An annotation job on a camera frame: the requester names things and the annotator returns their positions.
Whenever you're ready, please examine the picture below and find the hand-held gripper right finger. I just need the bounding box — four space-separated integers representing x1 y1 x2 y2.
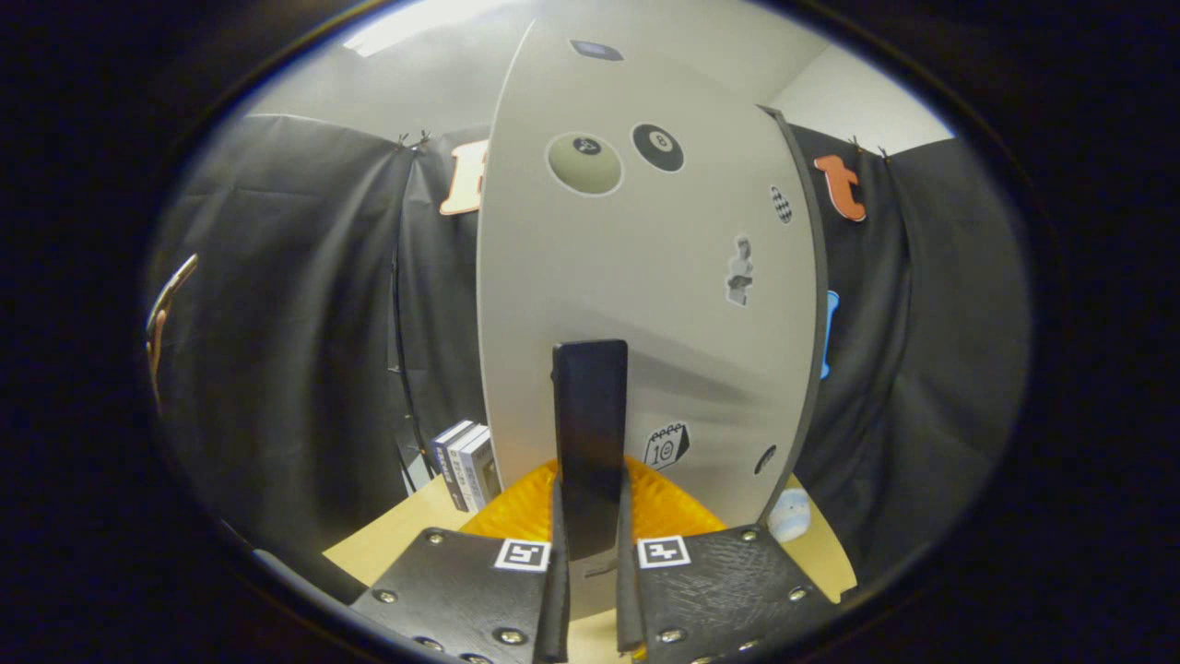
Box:
616 456 842 664

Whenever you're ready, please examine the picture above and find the light grey cabinet door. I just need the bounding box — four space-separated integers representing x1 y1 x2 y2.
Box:
476 17 820 621

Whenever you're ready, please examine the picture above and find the black backdrop cloth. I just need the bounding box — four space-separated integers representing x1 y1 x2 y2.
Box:
147 113 1032 591

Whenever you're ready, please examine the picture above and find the white blue plush toy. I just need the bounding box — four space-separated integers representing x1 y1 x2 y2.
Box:
767 489 812 543

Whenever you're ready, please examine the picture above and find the black door handle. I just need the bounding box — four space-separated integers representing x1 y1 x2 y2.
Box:
551 339 630 562

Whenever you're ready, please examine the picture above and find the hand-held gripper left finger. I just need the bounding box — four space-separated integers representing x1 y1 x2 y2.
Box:
350 458 572 664

